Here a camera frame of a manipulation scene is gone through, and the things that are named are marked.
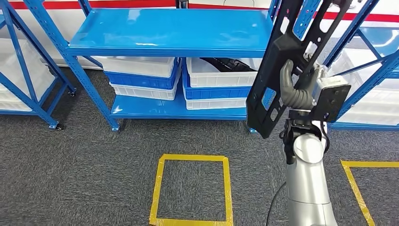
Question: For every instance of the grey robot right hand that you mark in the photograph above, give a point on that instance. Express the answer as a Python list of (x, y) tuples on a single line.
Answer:
[(296, 96)]

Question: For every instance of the long black plastic car part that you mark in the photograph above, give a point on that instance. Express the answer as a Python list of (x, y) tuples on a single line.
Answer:
[(277, 53)]

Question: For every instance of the black part in bin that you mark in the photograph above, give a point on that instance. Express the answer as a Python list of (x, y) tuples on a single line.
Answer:
[(227, 64)]

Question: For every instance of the blue metal shelf rack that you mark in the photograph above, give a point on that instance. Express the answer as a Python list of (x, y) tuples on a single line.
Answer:
[(171, 31), (50, 120), (367, 126)]

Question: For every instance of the blue plastic bin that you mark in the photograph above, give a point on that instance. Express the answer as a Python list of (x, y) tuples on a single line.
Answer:
[(218, 93), (140, 81)]

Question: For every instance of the yellow floor tape square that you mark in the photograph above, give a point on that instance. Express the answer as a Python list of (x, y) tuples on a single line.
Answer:
[(374, 163), (190, 157)]

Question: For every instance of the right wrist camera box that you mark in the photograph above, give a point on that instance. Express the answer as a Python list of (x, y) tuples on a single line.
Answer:
[(333, 99)]

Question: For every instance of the black cylindrical post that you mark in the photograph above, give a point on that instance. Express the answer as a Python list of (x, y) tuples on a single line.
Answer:
[(182, 3)]

